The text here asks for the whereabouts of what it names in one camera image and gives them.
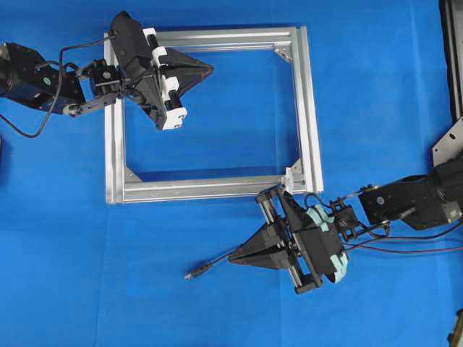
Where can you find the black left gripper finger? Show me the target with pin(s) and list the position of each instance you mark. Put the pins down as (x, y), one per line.
(177, 59)
(185, 78)

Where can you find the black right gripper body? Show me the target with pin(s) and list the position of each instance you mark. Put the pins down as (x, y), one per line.
(284, 218)

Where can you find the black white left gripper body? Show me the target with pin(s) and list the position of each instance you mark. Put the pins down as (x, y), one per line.
(160, 87)

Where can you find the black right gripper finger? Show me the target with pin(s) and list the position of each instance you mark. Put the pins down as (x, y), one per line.
(271, 260)
(267, 244)

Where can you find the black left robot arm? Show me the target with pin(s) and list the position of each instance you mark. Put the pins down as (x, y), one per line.
(65, 88)

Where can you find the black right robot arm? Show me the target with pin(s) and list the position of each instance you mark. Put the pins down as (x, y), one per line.
(422, 201)

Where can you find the white zip tie loop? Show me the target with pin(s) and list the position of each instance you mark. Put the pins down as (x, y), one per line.
(288, 180)

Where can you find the yellowish object at bottom right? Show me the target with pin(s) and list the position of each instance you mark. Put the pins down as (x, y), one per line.
(454, 338)

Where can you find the square aluminium extrusion frame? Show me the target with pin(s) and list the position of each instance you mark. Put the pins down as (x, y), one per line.
(291, 44)

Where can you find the black metal stand with bracket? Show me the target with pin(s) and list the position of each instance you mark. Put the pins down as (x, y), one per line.
(450, 144)

